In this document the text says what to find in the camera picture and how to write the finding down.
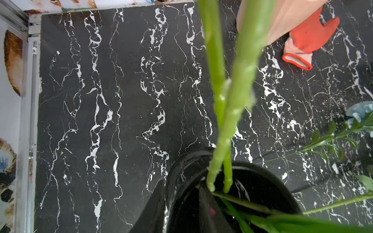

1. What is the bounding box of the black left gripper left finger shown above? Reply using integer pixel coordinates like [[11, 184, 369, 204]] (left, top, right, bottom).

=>
[[130, 180, 166, 233]]

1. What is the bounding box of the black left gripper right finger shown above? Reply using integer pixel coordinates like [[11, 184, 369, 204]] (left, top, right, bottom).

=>
[[198, 184, 234, 233]]

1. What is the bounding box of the light blue rose spray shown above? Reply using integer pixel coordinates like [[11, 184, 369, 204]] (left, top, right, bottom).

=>
[[256, 101, 373, 166]]

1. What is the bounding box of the blue and yellow rose spray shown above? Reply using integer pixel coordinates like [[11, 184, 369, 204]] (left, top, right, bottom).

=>
[[197, 1, 275, 193]]

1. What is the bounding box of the black left vase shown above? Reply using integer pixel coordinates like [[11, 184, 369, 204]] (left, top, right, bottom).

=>
[[164, 148, 302, 233]]

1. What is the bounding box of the red rubber glove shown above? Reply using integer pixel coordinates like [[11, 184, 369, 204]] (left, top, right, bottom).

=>
[[282, 7, 340, 70]]

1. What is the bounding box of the terracotta pot green plant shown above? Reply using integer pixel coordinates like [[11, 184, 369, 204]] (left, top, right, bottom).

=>
[[236, 1, 326, 49]]

